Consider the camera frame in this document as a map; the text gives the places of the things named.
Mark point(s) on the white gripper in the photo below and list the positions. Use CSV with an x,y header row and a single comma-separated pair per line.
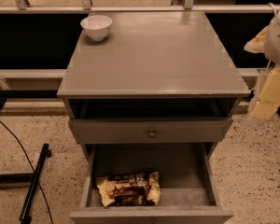
x,y
278,42

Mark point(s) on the brown chip bag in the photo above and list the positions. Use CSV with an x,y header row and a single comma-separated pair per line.
x,y
137,189

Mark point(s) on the closed grey top drawer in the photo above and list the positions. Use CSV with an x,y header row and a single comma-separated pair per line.
x,y
135,131

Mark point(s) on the grey wooden drawer cabinet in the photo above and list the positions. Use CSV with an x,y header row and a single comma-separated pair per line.
x,y
153,65

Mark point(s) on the round metal drawer knob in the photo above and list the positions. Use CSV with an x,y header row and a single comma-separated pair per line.
x,y
151,133

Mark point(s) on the open grey middle drawer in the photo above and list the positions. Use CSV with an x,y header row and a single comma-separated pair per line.
x,y
188,194

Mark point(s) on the white ceramic bowl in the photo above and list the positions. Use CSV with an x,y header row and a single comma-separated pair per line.
x,y
96,27

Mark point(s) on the black stand leg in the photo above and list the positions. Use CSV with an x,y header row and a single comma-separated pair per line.
x,y
24,216

